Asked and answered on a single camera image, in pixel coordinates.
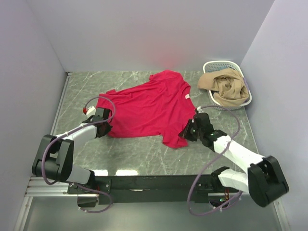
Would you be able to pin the aluminium frame rail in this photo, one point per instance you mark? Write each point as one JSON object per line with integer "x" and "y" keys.
{"x": 37, "y": 186}

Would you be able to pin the red t-shirt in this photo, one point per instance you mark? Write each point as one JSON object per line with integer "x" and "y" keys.
{"x": 161, "y": 106}

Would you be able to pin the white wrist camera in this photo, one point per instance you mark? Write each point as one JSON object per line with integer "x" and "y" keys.
{"x": 89, "y": 111}
{"x": 199, "y": 110}

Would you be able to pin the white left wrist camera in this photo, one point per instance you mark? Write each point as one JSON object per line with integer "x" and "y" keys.
{"x": 89, "y": 111}

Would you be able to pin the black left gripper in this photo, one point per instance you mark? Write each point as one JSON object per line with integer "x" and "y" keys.
{"x": 108, "y": 127}

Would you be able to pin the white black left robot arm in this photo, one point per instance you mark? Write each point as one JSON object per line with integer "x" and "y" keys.
{"x": 54, "y": 158}

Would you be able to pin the tan t-shirt in basket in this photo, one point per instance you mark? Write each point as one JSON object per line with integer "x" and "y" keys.
{"x": 228, "y": 86}

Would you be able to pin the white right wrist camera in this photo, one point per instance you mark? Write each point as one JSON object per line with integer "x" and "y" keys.
{"x": 199, "y": 110}

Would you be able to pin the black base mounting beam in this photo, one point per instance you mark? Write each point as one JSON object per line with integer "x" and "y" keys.
{"x": 204, "y": 187}

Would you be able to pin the white perforated laundry basket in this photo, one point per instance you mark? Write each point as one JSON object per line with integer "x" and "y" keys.
{"x": 213, "y": 66}

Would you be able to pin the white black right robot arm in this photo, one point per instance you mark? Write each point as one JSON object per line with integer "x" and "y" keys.
{"x": 261, "y": 177}

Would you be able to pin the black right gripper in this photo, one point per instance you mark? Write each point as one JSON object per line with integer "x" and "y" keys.
{"x": 185, "y": 133}

